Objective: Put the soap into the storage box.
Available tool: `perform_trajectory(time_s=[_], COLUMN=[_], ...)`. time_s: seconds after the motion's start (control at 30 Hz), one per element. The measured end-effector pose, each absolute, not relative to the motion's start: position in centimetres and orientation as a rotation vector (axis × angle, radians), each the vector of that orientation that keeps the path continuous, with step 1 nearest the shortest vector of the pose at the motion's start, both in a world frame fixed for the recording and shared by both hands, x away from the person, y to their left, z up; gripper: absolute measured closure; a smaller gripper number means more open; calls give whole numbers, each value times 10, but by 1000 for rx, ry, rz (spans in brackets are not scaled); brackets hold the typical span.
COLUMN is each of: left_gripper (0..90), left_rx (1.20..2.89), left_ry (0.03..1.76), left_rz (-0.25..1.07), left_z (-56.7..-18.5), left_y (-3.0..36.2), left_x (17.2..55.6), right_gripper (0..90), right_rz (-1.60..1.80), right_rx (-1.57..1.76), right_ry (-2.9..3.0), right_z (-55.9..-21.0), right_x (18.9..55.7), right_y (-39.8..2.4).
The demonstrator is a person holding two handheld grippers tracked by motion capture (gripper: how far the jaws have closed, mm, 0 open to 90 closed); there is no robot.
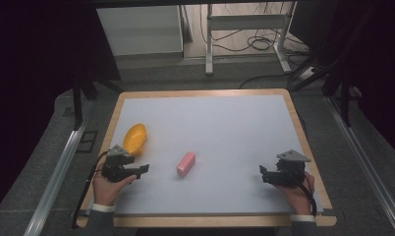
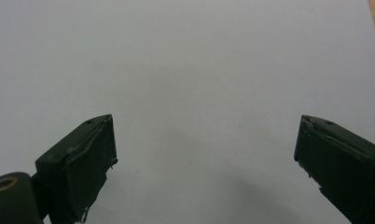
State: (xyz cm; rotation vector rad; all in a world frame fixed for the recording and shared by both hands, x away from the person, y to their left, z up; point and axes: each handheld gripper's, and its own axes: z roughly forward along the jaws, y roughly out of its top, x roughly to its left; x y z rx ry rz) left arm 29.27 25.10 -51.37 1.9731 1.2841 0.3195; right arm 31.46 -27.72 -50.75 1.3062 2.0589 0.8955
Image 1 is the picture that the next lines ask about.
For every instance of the white metal stand frame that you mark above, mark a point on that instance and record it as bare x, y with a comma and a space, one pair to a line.
248, 22

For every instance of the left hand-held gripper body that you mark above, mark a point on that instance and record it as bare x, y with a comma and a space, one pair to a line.
115, 165

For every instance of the yellow bowl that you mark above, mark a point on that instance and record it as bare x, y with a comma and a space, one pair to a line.
135, 138

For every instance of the dark curtain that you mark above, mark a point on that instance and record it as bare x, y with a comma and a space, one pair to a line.
372, 59
31, 82

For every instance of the aluminium rail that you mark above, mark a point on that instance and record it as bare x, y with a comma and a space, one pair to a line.
366, 164
56, 177

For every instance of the person's left hand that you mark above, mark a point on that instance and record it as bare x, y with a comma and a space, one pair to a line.
107, 190

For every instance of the wooden framed white board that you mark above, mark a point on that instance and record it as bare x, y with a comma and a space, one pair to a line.
212, 137

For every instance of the black metal stand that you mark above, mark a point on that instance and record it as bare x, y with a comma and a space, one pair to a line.
344, 98
77, 101

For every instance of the white cabinet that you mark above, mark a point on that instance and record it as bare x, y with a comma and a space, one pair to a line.
143, 29

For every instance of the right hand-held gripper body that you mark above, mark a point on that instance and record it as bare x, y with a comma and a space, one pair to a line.
289, 170

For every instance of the person's right hand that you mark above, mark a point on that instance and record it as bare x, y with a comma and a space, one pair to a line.
297, 196

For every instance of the pink soap bar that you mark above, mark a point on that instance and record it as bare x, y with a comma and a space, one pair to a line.
186, 164

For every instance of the white power strip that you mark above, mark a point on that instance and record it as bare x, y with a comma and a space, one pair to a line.
307, 73

